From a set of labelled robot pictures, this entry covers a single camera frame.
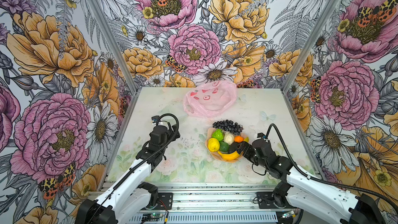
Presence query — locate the cream garlic bulb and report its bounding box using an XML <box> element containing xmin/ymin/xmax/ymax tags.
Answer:
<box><xmin>223</xmin><ymin>132</ymin><xmax>235</xmax><ymax>145</ymax></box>

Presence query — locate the right aluminium frame post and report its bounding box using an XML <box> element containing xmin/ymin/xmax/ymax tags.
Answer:
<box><xmin>282</xmin><ymin>0</ymin><xmax>341</xmax><ymax>94</ymax></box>

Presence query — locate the bright green lime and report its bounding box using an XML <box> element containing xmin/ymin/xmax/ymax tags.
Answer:
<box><xmin>211</xmin><ymin>129</ymin><xmax>224</xmax><ymax>142</ymax></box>

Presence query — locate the right green circuit board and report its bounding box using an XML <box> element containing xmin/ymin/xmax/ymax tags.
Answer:
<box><xmin>281</xmin><ymin>211</ymin><xmax>296</xmax><ymax>218</ymax></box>

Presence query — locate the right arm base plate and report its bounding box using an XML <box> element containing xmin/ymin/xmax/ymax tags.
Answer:
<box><xmin>256</xmin><ymin>191</ymin><xmax>294</xmax><ymax>209</ymax></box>

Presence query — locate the dark purple grape bunch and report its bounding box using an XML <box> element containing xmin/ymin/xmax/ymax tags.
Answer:
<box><xmin>212</xmin><ymin>120</ymin><xmax>244</xmax><ymax>136</ymax></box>

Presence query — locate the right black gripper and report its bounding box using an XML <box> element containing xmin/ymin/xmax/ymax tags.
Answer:
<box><xmin>234</xmin><ymin>141</ymin><xmax>268</xmax><ymax>169</ymax></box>

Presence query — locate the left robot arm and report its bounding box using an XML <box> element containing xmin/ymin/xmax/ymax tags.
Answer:
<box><xmin>75</xmin><ymin>114</ymin><xmax>180</xmax><ymax>224</ymax></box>

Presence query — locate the aluminium mounting rail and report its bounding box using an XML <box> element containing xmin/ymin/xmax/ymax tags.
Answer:
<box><xmin>81</xmin><ymin>183</ymin><xmax>347</xmax><ymax>214</ymax></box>

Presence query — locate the left black cable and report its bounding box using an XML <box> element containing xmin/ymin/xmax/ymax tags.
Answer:
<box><xmin>86</xmin><ymin>113</ymin><xmax>180</xmax><ymax>222</ymax></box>

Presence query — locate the left green circuit board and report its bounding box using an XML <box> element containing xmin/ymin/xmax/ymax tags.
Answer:
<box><xmin>141</xmin><ymin>213</ymin><xmax>163</xmax><ymax>224</ymax></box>

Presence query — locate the yellow banana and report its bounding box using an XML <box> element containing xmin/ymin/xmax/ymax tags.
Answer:
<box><xmin>217</xmin><ymin>138</ymin><xmax>249</xmax><ymax>161</ymax></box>

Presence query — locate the green circuit board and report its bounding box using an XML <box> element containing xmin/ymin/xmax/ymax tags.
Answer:
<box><xmin>141</xmin><ymin>213</ymin><xmax>163</xmax><ymax>224</ymax></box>
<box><xmin>281</xmin><ymin>211</ymin><xmax>296</xmax><ymax>218</ymax></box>

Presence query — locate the aluminium frame post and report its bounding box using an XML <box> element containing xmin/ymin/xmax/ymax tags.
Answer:
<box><xmin>87</xmin><ymin>0</ymin><xmax>139</xmax><ymax>95</ymax></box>
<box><xmin>282</xmin><ymin>0</ymin><xmax>341</xmax><ymax>94</ymax></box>

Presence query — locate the white vented cable duct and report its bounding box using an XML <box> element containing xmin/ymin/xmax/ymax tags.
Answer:
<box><xmin>127</xmin><ymin>212</ymin><xmax>279</xmax><ymax>224</ymax></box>

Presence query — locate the pink plastic bag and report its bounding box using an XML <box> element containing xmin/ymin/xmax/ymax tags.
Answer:
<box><xmin>183</xmin><ymin>80</ymin><xmax>237</xmax><ymax>118</ymax></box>

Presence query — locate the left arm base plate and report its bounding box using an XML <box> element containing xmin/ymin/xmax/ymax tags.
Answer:
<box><xmin>141</xmin><ymin>192</ymin><xmax>174</xmax><ymax>211</ymax></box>

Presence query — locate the pink peach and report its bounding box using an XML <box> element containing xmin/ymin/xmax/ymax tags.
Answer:
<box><xmin>234</xmin><ymin>136</ymin><xmax>245</xmax><ymax>143</ymax></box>

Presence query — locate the black plum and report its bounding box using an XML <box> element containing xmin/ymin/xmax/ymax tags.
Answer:
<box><xmin>228</xmin><ymin>142</ymin><xmax>240</xmax><ymax>154</ymax></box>

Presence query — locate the dark green avocado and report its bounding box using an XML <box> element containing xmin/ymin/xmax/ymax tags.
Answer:
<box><xmin>219</xmin><ymin>142</ymin><xmax>230</xmax><ymax>153</ymax></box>

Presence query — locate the pink scalloped plate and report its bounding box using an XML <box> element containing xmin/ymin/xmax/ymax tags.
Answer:
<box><xmin>205</xmin><ymin>128</ymin><xmax>250</xmax><ymax>163</ymax></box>

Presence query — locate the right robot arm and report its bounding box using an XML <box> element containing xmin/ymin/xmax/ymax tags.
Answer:
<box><xmin>237</xmin><ymin>133</ymin><xmax>385</xmax><ymax>224</ymax></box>

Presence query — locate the yellow lemon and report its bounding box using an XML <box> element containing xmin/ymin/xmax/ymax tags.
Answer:
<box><xmin>207</xmin><ymin>138</ymin><xmax>220</xmax><ymax>152</ymax></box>

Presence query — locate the left aluminium frame post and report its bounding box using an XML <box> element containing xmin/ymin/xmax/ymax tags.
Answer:
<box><xmin>87</xmin><ymin>0</ymin><xmax>139</xmax><ymax>95</ymax></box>

